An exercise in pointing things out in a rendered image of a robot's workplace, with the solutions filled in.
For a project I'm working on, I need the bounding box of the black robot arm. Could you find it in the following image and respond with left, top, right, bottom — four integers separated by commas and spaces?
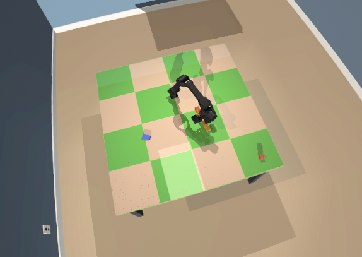
167, 74, 217, 124

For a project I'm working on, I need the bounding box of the orange bar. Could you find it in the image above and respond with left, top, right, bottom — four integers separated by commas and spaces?
195, 106, 211, 132

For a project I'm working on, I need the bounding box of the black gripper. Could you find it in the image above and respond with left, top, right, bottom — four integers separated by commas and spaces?
191, 108, 216, 124

